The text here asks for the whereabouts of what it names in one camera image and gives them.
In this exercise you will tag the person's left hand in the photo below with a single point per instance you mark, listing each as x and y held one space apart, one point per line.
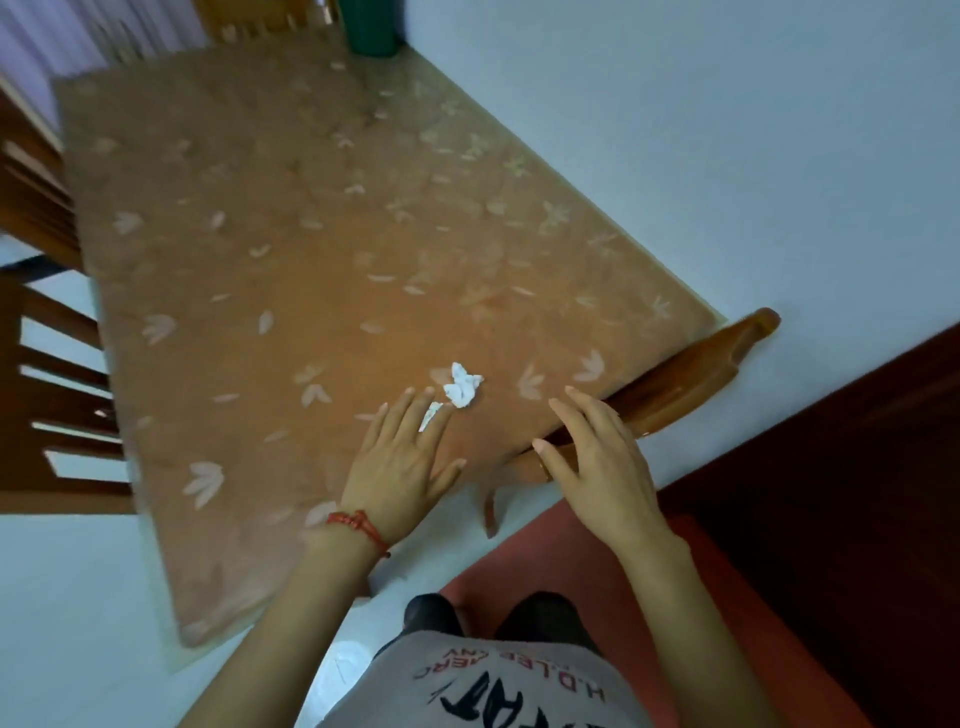
394 480

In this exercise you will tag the person's right hand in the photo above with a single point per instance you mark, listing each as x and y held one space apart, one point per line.
607 480

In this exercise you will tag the person's right middle finger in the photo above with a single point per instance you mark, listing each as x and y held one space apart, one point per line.
596 411

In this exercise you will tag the person's left thumb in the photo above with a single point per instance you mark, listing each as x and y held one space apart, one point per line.
450 476

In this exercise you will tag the person's right thumb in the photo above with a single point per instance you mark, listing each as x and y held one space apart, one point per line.
555 461

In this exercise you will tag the person's left middle finger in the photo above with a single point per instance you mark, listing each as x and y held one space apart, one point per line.
420 416

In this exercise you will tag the person's left little finger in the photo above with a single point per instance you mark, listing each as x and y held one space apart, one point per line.
375 429

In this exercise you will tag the person's right forearm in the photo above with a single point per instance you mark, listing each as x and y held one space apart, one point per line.
690 630

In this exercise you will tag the person's left forearm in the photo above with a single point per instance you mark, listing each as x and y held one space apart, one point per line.
289 630

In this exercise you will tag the small white tissue scrap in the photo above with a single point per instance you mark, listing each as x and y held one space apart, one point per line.
430 416

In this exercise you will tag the crumpled white tissue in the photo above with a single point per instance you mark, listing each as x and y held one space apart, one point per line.
463 386

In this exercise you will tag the wooden chair with curved back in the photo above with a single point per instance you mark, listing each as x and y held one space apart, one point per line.
675 382

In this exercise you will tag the red floor mat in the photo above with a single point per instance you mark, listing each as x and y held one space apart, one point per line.
570 555

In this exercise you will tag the orange floral tablecloth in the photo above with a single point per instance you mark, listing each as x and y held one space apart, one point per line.
315 285

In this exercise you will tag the black trousers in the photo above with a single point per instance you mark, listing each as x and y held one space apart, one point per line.
544 619

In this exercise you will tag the grey printed shirt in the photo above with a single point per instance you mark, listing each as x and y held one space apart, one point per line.
487 686

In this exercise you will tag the dark brown wooden panel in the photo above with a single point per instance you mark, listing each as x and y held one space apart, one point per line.
840 510

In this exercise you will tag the wooden slatted chair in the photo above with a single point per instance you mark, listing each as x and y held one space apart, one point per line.
34 195
52 397
259 16

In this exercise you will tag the green cylindrical container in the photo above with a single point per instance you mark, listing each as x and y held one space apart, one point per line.
369 26

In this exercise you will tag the pale purple curtain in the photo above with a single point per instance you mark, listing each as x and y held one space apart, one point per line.
75 37

